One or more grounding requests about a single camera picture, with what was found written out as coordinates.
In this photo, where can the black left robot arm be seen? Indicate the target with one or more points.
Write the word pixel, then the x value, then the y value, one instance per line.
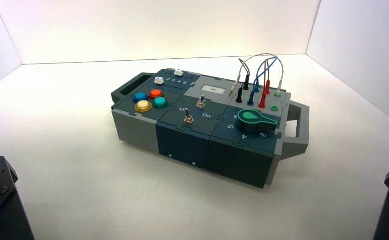
pixel 0 202

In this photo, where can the green push button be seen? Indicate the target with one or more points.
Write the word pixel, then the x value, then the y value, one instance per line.
pixel 160 102

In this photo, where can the red push button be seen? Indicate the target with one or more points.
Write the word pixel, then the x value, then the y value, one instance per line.
pixel 156 94

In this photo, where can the yellow push button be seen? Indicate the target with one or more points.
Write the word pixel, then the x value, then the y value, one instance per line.
pixel 144 106

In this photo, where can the blue push button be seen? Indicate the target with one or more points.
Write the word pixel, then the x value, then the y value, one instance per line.
pixel 140 96

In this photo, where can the grey and teal control box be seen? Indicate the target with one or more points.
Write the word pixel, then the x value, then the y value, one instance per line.
pixel 181 139

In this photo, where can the small white display label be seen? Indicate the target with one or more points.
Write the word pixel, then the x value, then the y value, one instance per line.
pixel 213 88

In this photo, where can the white slider knob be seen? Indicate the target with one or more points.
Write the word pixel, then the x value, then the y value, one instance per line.
pixel 178 72
pixel 159 80

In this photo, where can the green rotary knob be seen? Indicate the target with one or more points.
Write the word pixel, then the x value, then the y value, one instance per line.
pixel 254 120

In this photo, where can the green banana socket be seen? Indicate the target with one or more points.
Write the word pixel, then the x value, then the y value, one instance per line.
pixel 274 108

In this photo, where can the metal toggle switch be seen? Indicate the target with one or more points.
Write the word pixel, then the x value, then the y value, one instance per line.
pixel 200 102
pixel 188 117

